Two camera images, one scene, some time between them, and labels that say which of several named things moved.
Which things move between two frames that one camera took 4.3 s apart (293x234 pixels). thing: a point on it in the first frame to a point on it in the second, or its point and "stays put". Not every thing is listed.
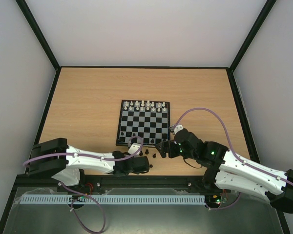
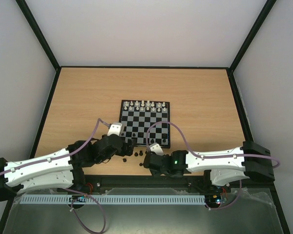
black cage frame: (33, 24) stays put
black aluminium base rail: (175, 182) stays put
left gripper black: (136, 172) to (122, 152)
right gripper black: (166, 149) to (148, 160)
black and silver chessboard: (147, 122) stays put
